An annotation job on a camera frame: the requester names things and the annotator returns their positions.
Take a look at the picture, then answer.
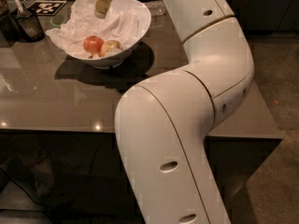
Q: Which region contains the yellow apple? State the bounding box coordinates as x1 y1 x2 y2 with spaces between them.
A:
100 40 123 57

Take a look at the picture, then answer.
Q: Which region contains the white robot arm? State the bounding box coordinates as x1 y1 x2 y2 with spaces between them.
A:
115 0 254 224

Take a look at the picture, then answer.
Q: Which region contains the white ceramic bowl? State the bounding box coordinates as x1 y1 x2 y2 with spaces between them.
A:
63 0 151 69

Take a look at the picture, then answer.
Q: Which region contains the red apple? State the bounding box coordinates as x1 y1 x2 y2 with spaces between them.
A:
83 35 104 56

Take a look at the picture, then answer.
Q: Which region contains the white crumpled paper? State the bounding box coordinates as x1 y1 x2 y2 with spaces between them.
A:
46 0 148 60

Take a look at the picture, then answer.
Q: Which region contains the clear glass dish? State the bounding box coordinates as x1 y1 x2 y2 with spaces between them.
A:
144 0 165 16

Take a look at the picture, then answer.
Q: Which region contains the black white marker tag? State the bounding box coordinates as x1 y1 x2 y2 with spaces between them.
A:
29 0 66 16

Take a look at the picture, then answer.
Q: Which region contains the black container with scoop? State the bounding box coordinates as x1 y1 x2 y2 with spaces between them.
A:
12 0 45 43

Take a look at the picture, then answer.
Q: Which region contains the black floor cable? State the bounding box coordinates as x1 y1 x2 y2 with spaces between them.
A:
0 166 94 224

